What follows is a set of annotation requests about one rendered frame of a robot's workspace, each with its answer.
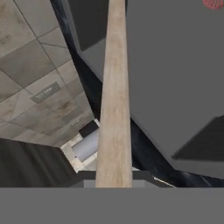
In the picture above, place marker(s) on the grey cabinet door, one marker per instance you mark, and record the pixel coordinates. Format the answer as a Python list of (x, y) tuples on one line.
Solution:
[(93, 58), (169, 73)]

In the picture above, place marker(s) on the red round thing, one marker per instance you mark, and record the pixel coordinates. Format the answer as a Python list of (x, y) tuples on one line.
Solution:
[(214, 3)]

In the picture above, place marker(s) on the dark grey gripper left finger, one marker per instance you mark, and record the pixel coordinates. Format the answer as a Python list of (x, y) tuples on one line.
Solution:
[(87, 178)]

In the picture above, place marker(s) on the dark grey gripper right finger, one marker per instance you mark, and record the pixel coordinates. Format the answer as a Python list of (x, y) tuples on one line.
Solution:
[(143, 178)]

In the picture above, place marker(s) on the dark streaked panel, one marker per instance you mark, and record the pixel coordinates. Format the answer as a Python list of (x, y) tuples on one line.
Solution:
[(29, 166)]

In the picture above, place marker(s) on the light wooden cutting board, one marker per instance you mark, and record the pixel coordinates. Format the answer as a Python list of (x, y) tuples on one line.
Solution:
[(114, 110)]

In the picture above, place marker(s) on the pale grey cylinder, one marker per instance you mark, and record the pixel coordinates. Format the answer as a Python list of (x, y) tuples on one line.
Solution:
[(86, 145)]

